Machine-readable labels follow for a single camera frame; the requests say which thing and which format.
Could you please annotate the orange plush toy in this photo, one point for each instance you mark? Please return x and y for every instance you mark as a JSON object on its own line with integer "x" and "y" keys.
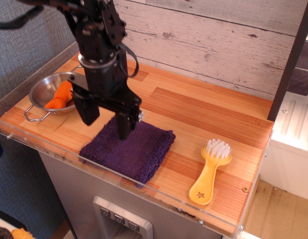
{"x": 61, "y": 97}

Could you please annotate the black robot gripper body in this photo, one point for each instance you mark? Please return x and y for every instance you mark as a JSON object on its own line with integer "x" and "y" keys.
{"x": 108, "y": 89}

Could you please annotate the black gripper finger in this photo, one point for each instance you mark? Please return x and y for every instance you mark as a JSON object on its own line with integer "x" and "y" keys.
{"x": 87, "y": 108}
{"x": 126, "y": 121}

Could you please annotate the steel bowl with wire handles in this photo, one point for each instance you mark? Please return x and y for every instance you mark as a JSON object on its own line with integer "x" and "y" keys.
{"x": 43, "y": 91}

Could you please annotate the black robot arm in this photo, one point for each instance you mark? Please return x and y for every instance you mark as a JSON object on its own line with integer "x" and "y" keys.
{"x": 99, "y": 31}

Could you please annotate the purple cloth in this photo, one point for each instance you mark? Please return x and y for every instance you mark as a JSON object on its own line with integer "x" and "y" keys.
{"x": 137, "y": 157}

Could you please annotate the silver dispenser panel with buttons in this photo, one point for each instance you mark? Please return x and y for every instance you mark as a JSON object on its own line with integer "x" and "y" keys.
{"x": 116, "y": 222}

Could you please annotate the yellow brush with white bristles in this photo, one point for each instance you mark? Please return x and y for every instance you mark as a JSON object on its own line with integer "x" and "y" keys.
{"x": 216, "y": 153}

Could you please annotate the orange object at bottom left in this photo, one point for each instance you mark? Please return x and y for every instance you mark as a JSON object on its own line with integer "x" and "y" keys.
{"x": 21, "y": 234}

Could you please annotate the clear acrylic counter guard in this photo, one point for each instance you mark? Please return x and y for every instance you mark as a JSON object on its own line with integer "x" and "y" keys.
{"x": 164, "y": 199}

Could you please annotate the dark right shelf post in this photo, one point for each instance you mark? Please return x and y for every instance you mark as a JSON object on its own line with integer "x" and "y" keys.
{"x": 290, "y": 66}

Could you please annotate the white toy sink drainboard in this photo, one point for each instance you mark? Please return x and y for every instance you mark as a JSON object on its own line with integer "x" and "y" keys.
{"x": 291, "y": 124}

